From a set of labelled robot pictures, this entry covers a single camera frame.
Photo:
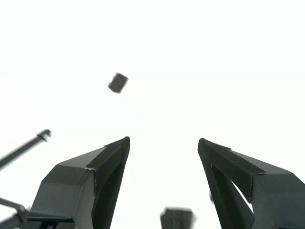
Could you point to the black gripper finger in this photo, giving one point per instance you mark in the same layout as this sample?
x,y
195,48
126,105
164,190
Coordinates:
x,y
278,198
66,193

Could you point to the black tripod leg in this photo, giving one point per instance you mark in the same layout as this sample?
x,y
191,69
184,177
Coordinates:
x,y
23,146

